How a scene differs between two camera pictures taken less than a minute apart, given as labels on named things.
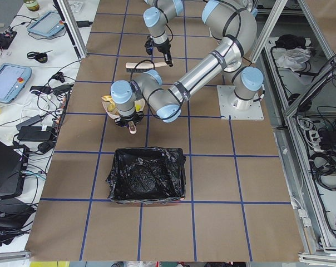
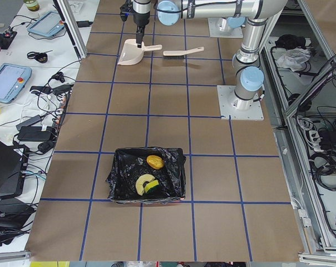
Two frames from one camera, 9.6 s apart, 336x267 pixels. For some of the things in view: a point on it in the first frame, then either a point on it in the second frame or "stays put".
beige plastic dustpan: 115,115 -> 132,54
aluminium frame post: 72,24 stays put
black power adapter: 35,133 stays put
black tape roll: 42,58 stays put
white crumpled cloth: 293,58 stays put
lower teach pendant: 8,81 stays put
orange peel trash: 111,107 -> 155,162
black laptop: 8,164 stays put
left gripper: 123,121 -> 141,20
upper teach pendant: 49,25 stays put
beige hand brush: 142,67 -> 179,54
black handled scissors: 31,54 stays put
